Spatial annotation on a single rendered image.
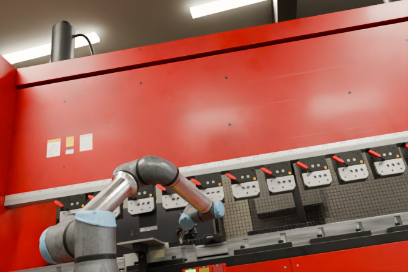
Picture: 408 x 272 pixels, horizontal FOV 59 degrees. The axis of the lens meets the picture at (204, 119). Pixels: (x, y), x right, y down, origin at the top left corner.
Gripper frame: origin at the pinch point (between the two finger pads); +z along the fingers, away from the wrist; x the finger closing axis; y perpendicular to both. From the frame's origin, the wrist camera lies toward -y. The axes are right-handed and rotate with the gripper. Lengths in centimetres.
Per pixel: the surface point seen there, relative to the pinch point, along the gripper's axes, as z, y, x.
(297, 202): 10, -31, 105
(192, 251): -0.7, 8.9, 4.1
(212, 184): -25.0, -16.0, 17.1
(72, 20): -13, -285, -50
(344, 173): -53, 7, 81
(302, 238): -24, 25, 55
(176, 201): -13.3, -15.7, -1.4
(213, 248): 14.2, -2.2, 25.0
